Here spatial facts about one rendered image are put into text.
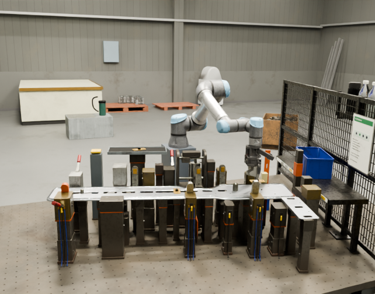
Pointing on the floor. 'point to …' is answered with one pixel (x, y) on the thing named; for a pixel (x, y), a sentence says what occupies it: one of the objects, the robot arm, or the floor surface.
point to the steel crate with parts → (271, 130)
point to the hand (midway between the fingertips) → (257, 178)
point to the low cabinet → (56, 100)
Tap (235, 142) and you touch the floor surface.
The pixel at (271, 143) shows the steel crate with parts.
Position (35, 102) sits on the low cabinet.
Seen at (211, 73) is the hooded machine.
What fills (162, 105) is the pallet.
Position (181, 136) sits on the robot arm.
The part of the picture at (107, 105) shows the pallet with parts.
